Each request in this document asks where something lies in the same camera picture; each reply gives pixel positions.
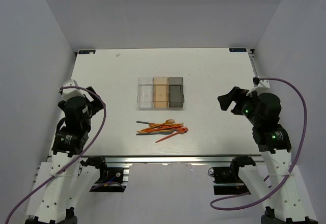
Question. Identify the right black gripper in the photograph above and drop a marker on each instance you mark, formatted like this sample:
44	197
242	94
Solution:
237	95

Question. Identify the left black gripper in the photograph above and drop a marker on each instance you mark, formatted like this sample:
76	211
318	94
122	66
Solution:
95	105

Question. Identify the blue chopstick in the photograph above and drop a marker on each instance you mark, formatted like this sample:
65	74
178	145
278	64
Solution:
148	123

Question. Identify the red-orange fork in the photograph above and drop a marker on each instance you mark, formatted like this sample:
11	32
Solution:
180	131

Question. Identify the red-orange knife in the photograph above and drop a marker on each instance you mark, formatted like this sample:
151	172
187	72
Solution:
157	129

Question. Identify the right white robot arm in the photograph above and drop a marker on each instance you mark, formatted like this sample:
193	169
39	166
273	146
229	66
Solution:
281	202

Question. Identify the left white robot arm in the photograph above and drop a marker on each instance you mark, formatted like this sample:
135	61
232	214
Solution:
70	177

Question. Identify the clear plastic container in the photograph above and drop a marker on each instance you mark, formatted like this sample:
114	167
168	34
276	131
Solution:
145	92

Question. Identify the yellow-orange knife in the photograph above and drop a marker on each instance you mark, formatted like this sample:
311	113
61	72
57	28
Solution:
146	132

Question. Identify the smoky grey plastic container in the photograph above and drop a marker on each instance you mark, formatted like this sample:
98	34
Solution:
176	92

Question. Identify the right blue table sticker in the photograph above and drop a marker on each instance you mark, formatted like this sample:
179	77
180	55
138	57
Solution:
237	49

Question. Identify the blue table sticker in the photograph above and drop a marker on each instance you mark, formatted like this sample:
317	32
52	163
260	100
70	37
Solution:
86	51
237	49

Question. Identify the left blue table sticker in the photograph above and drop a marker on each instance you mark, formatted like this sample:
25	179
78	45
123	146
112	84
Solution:
86	51

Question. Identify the amber plastic container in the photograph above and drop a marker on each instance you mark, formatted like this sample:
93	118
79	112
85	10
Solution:
160	92

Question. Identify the blue knife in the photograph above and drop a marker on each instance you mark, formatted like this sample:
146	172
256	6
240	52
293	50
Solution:
159	133

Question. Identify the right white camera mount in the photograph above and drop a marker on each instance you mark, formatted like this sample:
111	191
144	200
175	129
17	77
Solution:
260	86

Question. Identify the aluminium table rail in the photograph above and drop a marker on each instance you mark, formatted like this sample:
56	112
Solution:
193	159

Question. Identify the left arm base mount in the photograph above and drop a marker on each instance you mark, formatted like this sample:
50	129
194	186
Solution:
110	178

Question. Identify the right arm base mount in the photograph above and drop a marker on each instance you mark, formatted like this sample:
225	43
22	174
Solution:
226	180

